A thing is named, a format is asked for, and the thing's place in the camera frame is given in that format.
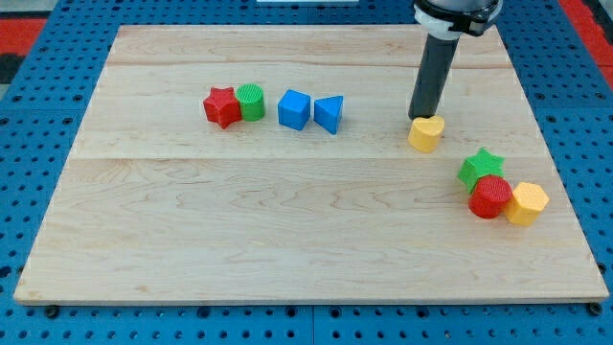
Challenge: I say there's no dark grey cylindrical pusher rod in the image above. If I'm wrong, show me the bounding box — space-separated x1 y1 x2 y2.
408 34 459 120

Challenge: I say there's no yellow heart block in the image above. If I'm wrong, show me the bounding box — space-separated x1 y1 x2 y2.
407 115 445 153

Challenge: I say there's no green star block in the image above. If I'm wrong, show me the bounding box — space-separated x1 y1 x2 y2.
457 148 505 194

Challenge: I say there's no blue triangle block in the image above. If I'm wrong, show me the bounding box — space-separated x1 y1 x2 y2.
313 96 344 135

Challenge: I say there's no red cylinder block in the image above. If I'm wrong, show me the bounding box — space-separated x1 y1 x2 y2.
468 174 512 219

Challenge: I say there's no blue cube block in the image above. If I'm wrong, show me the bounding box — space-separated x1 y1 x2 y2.
277 89 311 130

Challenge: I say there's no yellow hexagon block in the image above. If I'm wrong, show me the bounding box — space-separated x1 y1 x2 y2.
503 182 550 226

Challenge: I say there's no green cylinder block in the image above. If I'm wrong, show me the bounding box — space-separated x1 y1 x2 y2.
236 83 265 122

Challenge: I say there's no red star block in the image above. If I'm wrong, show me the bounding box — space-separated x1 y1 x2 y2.
203 87 242 129

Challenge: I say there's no light wooden board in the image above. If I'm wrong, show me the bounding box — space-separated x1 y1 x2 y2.
14 25 609 306

